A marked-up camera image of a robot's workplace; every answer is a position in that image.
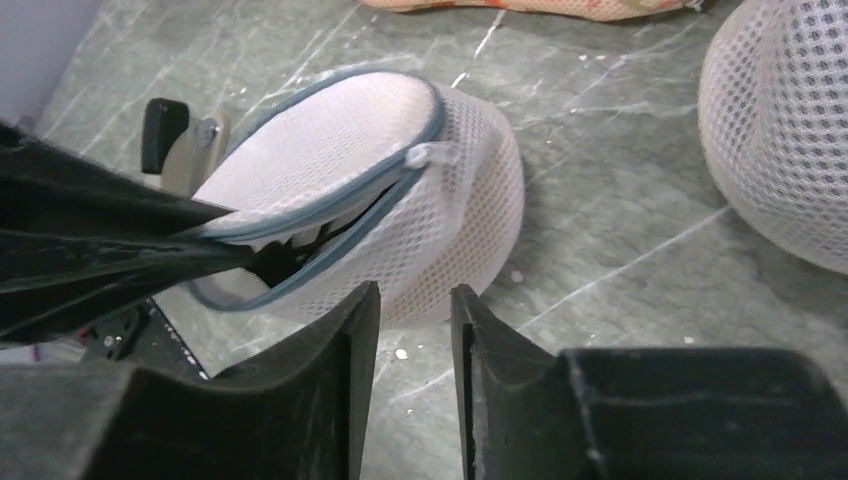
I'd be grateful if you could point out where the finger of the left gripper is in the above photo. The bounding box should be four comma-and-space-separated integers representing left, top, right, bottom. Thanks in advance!
1, 125, 260, 348

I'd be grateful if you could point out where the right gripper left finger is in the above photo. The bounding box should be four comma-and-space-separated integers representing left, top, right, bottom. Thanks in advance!
1, 282, 381, 479

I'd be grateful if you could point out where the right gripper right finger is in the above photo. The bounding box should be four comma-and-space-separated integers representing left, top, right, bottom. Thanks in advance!
451, 285, 847, 479

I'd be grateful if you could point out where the grey black bra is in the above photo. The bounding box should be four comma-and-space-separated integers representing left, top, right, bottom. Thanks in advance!
246, 223, 348, 287

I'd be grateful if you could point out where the white cylindrical mesh laundry bag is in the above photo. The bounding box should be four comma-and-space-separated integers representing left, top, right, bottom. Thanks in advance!
188, 70, 525, 327

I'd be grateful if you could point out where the white mesh bag beige rim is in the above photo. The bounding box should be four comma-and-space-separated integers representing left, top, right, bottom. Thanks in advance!
698, 0, 847, 273

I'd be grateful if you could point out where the pink floral mesh laundry bag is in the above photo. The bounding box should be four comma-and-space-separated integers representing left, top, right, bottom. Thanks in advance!
360, 0, 704, 22

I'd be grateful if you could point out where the silver black stapler on table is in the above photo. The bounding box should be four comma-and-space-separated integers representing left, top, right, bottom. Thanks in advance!
140, 97, 231, 197

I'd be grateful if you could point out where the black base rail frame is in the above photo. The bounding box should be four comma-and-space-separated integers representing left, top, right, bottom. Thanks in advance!
78, 299, 210, 380

